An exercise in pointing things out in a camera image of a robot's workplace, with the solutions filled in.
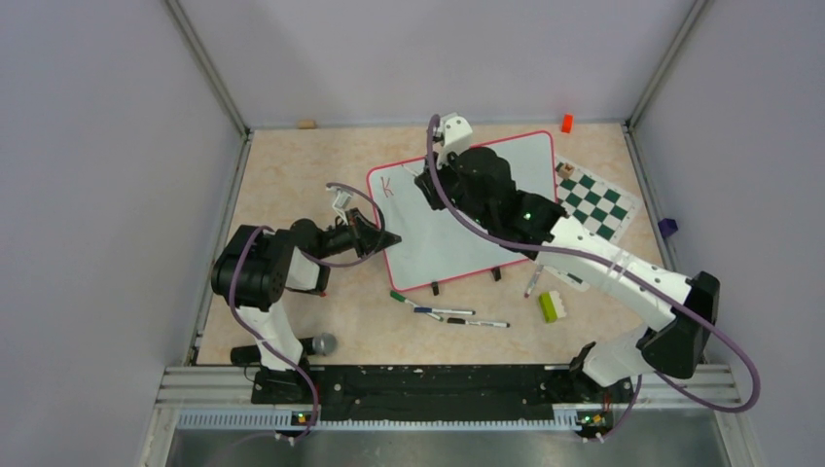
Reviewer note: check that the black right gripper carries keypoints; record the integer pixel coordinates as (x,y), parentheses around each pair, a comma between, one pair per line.
(423,180)

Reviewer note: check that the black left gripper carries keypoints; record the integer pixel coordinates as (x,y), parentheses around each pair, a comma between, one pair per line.
(366,236)

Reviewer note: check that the red marker pen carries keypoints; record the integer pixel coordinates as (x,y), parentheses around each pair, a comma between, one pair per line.
(414,173)

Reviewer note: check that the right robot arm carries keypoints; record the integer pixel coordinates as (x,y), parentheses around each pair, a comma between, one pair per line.
(677,311)

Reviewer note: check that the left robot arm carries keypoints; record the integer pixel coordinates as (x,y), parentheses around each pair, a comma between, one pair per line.
(258,266)

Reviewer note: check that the green-capped marker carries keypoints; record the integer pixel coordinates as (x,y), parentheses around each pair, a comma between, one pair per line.
(404,300)

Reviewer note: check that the blue-capped marker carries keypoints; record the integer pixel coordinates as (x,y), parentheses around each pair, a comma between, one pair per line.
(443,311)

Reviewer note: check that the wooden chess piece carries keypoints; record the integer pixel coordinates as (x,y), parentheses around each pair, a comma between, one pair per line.
(566,170)

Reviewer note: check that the black-capped marker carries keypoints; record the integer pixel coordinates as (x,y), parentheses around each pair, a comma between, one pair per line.
(482,323)

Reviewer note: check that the purple-capped marker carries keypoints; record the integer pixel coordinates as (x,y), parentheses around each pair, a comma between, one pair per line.
(533,281)

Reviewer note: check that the orange block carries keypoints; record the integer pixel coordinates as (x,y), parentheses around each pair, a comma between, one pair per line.
(567,123)

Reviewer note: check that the black microphone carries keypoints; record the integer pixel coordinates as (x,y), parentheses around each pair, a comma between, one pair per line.
(273,353)

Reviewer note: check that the green white chessboard mat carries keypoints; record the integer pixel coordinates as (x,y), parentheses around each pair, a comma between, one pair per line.
(603,207)

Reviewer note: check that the lime green toy brick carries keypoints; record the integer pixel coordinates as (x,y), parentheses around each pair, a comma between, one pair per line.
(552,306)

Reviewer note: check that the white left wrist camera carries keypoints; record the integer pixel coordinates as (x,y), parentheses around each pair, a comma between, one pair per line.
(341,199)

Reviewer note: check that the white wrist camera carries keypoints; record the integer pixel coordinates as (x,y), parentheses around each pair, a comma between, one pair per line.
(453,135)
(341,199)

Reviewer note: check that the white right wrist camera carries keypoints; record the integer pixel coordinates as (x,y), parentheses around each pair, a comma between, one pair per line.
(453,135)

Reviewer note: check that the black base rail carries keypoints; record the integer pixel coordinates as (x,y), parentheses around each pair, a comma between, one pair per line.
(436,393)

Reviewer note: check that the purple object at wall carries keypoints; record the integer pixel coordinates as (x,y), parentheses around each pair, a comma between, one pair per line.
(668,227)

